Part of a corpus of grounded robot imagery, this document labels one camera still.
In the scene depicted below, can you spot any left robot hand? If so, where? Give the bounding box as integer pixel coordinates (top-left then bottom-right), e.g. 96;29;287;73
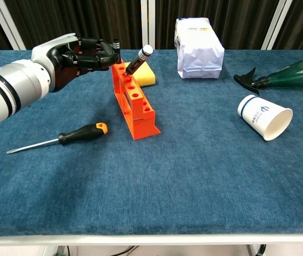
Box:
31;33;122;93

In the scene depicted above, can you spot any short black screwdriver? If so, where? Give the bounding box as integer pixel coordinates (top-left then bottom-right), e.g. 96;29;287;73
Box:
112;38;122;65

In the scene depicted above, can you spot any black orange-capped screwdriver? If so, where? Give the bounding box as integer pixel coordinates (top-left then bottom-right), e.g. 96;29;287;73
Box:
6;122;109;155

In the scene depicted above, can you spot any orange tool holder rack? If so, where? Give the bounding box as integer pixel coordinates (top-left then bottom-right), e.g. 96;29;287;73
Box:
110;60;161;141

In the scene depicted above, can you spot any yellow sponge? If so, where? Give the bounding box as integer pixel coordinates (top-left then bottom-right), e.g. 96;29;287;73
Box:
124;60;157;87

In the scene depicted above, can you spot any white paper bag package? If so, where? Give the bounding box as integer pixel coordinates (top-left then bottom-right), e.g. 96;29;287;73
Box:
175;18;225;79

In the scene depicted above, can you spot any blue table mat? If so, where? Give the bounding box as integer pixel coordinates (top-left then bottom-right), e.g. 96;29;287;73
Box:
0;49;303;238

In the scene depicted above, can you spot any white paper cup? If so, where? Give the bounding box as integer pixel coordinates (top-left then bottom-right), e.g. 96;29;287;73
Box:
237;94;293;141

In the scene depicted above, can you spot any green spray bottle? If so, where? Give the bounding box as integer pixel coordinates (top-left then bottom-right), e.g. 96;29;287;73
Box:
233;52;303;96

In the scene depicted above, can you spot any white frame post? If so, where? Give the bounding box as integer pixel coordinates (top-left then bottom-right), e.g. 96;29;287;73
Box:
140;0;156;50
260;0;293;51
0;0;27;51

